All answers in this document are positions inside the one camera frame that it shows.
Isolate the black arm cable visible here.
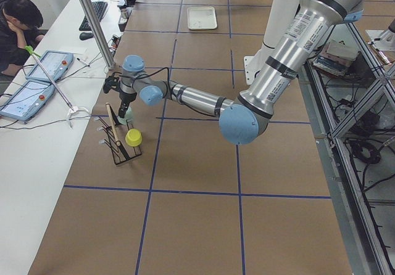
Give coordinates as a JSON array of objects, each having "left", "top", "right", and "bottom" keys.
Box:
[{"left": 110, "top": 67, "right": 223, "bottom": 118}]

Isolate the stack of books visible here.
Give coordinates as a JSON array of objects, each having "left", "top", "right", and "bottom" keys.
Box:
[{"left": 312, "top": 40, "right": 359, "bottom": 76}]

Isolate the reacher grabber stick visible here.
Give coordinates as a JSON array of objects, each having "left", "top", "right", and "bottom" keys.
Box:
[{"left": 25, "top": 46, "right": 90, "bottom": 128}]

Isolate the yellow plastic cup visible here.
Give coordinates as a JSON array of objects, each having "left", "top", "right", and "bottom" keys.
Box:
[{"left": 125, "top": 128, "right": 143, "bottom": 147}]

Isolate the black computer mouse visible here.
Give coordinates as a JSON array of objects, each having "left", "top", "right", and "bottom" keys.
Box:
[{"left": 79, "top": 31, "right": 94, "bottom": 41}]

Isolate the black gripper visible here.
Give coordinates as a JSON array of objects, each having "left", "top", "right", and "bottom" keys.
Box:
[{"left": 118, "top": 91, "right": 136, "bottom": 117}]

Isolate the seated person in black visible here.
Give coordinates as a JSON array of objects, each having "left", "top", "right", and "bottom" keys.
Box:
[{"left": 1, "top": 0, "right": 44, "bottom": 76}]

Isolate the pale green plastic cup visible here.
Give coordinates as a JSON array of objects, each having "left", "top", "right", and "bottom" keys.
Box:
[{"left": 117, "top": 106, "right": 133, "bottom": 125}]

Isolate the black wire cup rack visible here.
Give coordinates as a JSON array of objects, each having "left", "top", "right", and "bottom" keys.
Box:
[{"left": 94, "top": 102, "right": 143, "bottom": 166}]

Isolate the upper teach pendant tablet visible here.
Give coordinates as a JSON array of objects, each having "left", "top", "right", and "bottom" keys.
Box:
[{"left": 26, "top": 50, "right": 74, "bottom": 82}]

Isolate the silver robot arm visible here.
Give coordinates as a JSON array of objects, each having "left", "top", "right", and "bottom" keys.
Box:
[
  {"left": 118, "top": 0, "right": 363, "bottom": 145},
  {"left": 370, "top": 21, "right": 394, "bottom": 51}
]

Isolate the lower teach pendant tablet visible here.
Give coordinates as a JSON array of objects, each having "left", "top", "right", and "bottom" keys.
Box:
[{"left": 1, "top": 80, "right": 55, "bottom": 121}]

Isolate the black keyboard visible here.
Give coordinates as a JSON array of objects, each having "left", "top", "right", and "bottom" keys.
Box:
[{"left": 78, "top": 1, "right": 109, "bottom": 31}]

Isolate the teach pendant tablet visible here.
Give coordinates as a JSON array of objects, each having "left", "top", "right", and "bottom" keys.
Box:
[
  {"left": 1, "top": 80, "right": 55, "bottom": 121},
  {"left": 26, "top": 50, "right": 74, "bottom": 82}
]

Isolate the aluminium frame post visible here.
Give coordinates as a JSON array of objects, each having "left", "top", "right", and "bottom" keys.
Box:
[{"left": 79, "top": 0, "right": 115, "bottom": 70}]

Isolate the metal cup on desk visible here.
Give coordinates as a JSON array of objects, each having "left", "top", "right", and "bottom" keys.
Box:
[{"left": 118, "top": 8, "right": 128, "bottom": 25}]

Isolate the cream bear print tray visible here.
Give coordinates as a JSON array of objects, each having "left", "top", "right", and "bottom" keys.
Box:
[{"left": 187, "top": 6, "right": 217, "bottom": 30}]

